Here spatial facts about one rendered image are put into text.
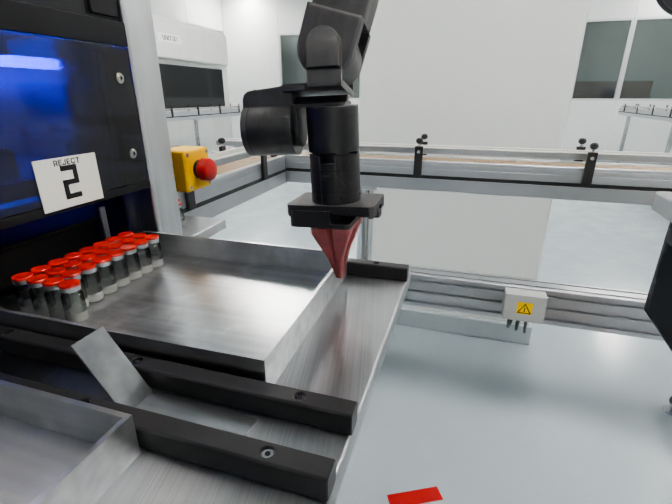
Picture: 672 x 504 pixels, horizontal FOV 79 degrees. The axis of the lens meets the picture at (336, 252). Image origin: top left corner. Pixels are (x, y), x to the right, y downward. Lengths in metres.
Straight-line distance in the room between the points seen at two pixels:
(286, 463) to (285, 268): 0.36
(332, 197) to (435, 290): 1.02
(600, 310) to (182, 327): 1.27
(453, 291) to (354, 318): 0.98
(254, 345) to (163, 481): 0.16
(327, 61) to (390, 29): 1.50
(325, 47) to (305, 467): 0.36
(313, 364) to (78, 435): 0.19
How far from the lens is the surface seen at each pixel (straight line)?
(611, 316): 1.53
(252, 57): 9.54
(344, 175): 0.45
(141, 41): 0.71
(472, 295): 1.44
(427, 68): 1.90
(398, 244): 2.02
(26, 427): 0.41
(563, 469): 1.66
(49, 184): 0.59
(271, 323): 0.47
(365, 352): 0.42
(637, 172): 1.36
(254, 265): 0.62
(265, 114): 0.47
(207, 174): 0.76
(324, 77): 0.44
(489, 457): 1.60
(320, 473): 0.29
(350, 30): 0.45
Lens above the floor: 1.12
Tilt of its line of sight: 21 degrees down
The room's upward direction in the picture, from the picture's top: straight up
